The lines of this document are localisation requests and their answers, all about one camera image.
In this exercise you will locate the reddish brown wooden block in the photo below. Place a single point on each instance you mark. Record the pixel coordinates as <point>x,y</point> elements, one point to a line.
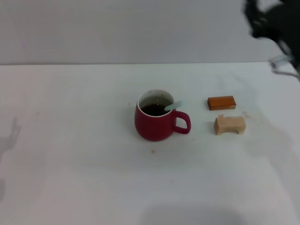
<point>221,103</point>

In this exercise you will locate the dark brown coffee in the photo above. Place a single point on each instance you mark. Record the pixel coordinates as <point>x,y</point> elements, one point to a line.
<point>153,109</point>

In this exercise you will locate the red ceramic mug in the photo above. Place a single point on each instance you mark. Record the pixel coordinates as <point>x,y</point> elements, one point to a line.
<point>152,127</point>

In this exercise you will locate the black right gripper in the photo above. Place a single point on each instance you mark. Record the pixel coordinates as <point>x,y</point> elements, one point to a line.
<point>279,21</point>

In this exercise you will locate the light wooden block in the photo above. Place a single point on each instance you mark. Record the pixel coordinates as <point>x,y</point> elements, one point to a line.
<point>229,125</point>

